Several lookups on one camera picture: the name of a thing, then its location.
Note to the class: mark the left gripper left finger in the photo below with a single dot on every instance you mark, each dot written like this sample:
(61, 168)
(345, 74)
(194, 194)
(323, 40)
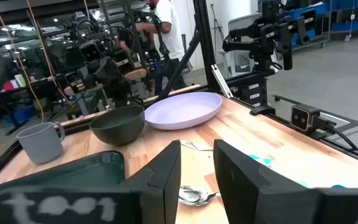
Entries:
(163, 186)

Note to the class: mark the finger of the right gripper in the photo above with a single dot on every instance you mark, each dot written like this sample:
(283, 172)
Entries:
(241, 32)
(238, 46)

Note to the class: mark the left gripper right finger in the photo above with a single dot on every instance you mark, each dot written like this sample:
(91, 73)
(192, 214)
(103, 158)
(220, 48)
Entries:
(253, 193)

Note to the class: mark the dark grey bowl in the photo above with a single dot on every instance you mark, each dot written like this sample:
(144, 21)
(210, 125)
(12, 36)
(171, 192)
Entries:
(117, 127)

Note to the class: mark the lilac plate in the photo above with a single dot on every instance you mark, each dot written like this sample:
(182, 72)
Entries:
(182, 109)

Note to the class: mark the dark green serving tray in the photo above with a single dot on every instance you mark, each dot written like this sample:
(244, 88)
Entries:
(73, 174)

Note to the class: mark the grey mug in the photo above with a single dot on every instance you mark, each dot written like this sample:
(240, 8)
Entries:
(40, 146)

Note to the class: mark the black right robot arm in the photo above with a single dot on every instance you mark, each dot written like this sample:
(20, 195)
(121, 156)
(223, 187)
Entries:
(259, 93)

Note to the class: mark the person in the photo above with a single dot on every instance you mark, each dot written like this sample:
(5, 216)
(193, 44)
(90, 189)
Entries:
(169, 28)

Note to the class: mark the blue storage shelving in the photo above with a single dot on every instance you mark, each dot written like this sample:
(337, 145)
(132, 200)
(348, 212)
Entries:
(353, 25)

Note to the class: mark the blue plastic bin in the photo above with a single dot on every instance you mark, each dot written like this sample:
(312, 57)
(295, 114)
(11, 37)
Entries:
(23, 115)

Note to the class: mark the silver metal bracket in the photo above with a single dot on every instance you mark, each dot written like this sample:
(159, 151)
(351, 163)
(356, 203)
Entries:
(221, 81)

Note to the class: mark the black table-level camera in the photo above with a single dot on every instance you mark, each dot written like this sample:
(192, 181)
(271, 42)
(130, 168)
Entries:
(300, 118)

